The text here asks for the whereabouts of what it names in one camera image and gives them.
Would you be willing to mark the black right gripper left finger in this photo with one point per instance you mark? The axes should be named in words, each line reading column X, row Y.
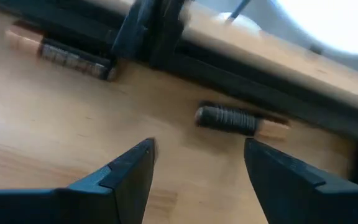
column 104, row 199

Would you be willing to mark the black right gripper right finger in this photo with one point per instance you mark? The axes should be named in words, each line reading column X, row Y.
column 306, row 199

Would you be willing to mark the dark cylindrical battery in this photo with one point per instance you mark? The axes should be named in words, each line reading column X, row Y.
column 228, row 119
column 73, row 60

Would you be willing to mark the black aluminium table frame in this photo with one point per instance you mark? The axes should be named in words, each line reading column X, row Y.
column 291, row 99

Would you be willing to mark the black frame clamp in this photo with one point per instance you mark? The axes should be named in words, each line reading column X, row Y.
column 154, row 31

